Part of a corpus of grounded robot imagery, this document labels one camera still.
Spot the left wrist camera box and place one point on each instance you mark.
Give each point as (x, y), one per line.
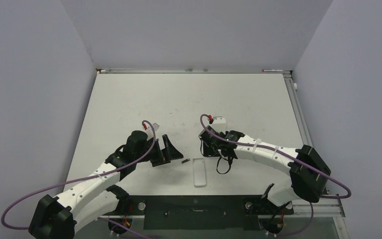
(151, 130)

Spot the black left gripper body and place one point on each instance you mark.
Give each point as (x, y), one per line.
(155, 152)

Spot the aluminium frame rail right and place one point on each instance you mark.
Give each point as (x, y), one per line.
(325, 207)

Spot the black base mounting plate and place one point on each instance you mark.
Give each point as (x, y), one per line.
(200, 212)

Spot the aluminium frame rail back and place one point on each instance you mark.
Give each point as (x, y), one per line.
(192, 71)

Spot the white air conditioner remote control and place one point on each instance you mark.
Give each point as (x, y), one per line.
(199, 172)

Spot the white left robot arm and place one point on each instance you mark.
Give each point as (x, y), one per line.
(61, 216)

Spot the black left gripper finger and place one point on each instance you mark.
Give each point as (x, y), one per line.
(159, 162)
(170, 152)

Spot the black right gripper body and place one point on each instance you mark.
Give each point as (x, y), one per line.
(210, 150)

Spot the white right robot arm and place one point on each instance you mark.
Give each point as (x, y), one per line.
(306, 171)

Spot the aluminium frame rail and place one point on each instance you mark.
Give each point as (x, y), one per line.
(325, 207)
(192, 71)

